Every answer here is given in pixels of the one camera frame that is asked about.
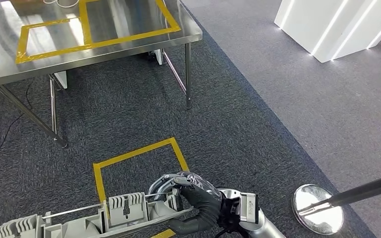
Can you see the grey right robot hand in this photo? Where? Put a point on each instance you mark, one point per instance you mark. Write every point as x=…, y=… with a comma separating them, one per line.
x=203, y=203

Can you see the grey plastic wheel hubcap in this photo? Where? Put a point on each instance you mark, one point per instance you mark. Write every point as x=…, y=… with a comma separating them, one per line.
x=124, y=213

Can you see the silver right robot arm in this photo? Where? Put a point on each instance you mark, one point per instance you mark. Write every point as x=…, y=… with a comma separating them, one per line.
x=266, y=230

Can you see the stainless steel workbench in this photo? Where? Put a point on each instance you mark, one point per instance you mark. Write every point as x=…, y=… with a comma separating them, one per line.
x=118, y=29

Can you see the yellow floor tape square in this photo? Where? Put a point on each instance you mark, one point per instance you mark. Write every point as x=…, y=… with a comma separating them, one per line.
x=134, y=153

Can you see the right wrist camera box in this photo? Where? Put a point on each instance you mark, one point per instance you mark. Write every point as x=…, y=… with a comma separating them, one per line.
x=249, y=208

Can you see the chrome stanchion post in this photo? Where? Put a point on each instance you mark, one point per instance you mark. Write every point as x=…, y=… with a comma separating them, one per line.
x=315, y=210

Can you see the white display wall light strips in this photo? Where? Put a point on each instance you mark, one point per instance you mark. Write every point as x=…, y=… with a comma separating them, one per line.
x=308, y=29

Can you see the yellow tape frame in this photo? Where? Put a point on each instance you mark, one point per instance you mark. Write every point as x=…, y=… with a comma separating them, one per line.
x=86, y=26

